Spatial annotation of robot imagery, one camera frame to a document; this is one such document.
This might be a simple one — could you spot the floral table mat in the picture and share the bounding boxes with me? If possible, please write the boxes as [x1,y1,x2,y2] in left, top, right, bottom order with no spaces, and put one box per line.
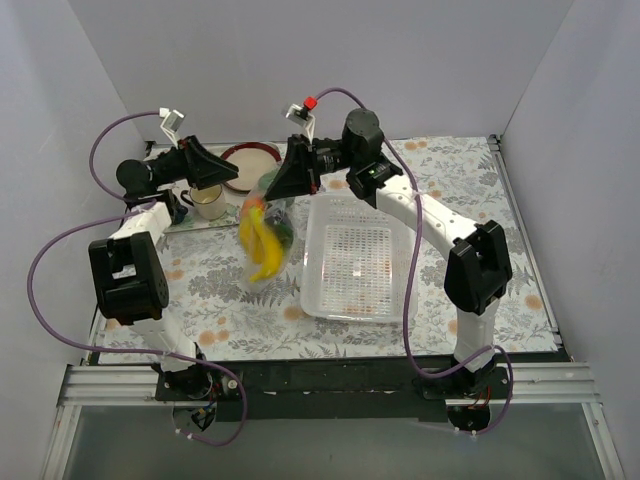
[97,135,560,365]

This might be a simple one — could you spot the aluminium frame rail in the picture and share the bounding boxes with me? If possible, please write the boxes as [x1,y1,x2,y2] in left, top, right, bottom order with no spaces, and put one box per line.
[58,361,601,406]

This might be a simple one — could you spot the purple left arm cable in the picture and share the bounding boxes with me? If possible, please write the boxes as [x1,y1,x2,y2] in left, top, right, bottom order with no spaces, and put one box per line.
[27,110,249,446]

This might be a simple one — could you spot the clear zip top bag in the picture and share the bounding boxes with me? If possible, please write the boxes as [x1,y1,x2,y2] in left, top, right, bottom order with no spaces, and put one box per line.
[238,168,297,293]

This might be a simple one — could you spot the yellow fake banana bunch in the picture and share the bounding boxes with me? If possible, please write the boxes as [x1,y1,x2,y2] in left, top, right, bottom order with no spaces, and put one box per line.
[238,208,285,283]

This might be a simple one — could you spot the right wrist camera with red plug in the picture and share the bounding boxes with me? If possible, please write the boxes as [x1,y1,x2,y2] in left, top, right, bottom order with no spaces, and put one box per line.
[283,96,318,141]

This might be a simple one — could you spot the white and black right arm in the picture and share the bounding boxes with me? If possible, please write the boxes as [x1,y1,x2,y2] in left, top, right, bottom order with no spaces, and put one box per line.
[266,104,512,398]

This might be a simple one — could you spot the orange fake fruit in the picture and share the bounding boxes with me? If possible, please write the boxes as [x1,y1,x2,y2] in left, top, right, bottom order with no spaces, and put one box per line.
[242,196,267,213]

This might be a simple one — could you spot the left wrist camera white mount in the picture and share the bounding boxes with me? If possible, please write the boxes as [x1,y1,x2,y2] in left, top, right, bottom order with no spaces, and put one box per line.
[158,107,185,148]

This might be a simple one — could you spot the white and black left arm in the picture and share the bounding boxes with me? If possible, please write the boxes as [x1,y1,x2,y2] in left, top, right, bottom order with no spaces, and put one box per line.
[88,136,239,400]

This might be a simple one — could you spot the floral serving tray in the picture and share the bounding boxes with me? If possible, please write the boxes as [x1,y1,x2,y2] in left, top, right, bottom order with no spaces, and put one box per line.
[124,142,281,235]

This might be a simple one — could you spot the green fake bell pepper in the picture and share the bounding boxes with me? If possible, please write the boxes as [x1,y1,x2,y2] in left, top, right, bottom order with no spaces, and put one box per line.
[272,220,295,250]

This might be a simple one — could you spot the red rimmed beige plate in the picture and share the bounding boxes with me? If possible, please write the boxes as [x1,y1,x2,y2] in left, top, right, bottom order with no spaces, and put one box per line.
[220,142,281,193]

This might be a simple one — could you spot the white perforated plastic basket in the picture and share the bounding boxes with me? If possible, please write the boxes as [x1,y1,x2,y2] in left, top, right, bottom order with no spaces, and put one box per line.
[300,193,415,324]

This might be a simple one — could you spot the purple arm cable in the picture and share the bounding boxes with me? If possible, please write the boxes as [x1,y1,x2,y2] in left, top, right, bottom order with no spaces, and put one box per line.
[314,87,514,437]
[27,110,249,446]

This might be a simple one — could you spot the dark blue ceramic cup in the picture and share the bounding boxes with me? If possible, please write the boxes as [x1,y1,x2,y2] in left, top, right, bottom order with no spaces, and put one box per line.
[172,195,188,225]

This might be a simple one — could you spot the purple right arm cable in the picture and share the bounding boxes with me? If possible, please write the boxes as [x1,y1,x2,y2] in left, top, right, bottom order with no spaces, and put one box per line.
[314,87,514,437]

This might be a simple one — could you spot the cream enamel mug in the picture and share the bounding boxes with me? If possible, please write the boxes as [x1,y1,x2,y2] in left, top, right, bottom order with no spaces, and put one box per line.
[180,184,227,221]

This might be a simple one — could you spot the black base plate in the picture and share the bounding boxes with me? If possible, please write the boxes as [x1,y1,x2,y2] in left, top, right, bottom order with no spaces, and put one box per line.
[152,358,510,426]

